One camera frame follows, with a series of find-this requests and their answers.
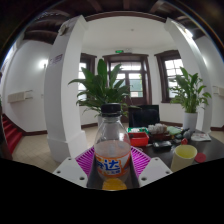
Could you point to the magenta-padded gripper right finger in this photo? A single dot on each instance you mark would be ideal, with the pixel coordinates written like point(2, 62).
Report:
point(153, 170)

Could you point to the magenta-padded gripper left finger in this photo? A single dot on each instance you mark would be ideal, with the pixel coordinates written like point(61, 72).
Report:
point(71, 170)

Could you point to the clear orange-label drink bottle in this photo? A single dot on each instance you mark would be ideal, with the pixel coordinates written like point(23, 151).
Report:
point(112, 156)

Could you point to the black flat device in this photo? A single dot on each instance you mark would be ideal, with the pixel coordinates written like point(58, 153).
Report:
point(161, 144)

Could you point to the pale yellow cup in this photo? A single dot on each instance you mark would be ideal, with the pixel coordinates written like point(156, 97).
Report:
point(182, 159)

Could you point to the brown tray of small cups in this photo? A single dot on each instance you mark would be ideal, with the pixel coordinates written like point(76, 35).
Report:
point(158, 131)

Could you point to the small red ball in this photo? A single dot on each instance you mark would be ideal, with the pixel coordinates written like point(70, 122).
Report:
point(184, 141)

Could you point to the green flat pad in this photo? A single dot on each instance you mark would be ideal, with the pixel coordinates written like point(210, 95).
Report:
point(174, 130)

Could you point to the black chair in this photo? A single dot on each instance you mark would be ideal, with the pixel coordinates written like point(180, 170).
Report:
point(145, 116)

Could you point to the printed magazine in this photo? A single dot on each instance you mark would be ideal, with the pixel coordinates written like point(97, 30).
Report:
point(200, 137)

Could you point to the red carpeted staircase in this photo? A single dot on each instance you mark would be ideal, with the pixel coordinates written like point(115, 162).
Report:
point(12, 133)

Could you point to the leafy plant in white pot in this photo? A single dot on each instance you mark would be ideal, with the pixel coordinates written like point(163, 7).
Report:
point(190, 96)
point(103, 90)

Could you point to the dark wooden glazed double door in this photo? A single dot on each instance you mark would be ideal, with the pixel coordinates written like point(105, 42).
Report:
point(146, 80)

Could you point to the dark-framed window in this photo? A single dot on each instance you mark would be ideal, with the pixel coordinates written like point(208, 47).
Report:
point(173, 68)
point(82, 66)

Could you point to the green exit sign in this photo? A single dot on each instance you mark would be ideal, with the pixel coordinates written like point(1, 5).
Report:
point(119, 51)

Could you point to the dark wooden stair post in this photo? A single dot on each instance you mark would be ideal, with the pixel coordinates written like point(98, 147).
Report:
point(4, 140)

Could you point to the glowing wall lamp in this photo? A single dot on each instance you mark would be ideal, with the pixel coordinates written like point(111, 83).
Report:
point(43, 64)

